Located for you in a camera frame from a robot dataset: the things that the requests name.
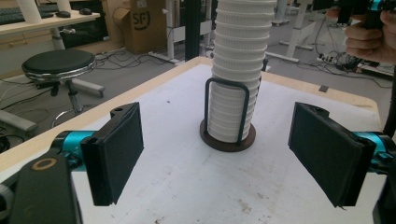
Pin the black round stool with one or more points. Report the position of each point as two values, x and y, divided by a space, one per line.
57 62

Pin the black vertical post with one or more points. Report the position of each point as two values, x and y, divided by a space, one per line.
193 31

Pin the black tape piece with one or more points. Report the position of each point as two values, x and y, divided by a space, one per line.
323 88

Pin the stack of white paper cups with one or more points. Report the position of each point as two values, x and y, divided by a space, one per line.
239 46

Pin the white power strip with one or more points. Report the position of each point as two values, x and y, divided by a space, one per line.
330 58

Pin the wooden office desk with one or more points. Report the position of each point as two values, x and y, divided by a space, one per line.
46 25

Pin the black computer mouse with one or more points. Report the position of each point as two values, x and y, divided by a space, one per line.
63 14
85 11

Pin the brown cardboard box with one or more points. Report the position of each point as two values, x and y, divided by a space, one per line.
146 31

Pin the white desk frame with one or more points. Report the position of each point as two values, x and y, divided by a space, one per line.
170 31

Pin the black keyboard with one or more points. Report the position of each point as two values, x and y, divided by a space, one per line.
12 15

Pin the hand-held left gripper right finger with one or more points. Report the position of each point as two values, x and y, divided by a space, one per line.
327 152

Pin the white desk leg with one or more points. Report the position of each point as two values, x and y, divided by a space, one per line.
297 31

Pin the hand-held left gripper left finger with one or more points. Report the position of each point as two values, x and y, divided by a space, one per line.
115 155

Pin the white table mat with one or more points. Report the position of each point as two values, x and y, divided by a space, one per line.
193 180

